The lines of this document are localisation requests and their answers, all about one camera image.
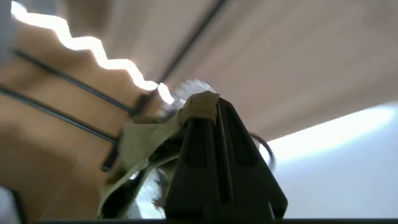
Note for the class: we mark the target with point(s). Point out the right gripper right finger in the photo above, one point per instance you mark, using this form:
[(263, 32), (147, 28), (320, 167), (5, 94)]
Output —
[(252, 186)]

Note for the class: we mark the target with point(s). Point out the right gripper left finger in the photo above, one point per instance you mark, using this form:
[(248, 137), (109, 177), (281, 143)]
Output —
[(192, 189)]

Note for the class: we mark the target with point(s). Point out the green garment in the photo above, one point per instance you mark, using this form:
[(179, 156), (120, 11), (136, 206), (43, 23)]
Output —
[(140, 143)]

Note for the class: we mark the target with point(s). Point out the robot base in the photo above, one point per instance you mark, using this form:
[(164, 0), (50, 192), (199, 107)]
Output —
[(6, 208)]

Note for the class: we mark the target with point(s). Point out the black clothes rack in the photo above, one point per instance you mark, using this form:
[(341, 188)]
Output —
[(109, 160)]

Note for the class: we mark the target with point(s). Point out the white laundry basket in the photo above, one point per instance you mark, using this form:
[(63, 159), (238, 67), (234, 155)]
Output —
[(192, 87)]

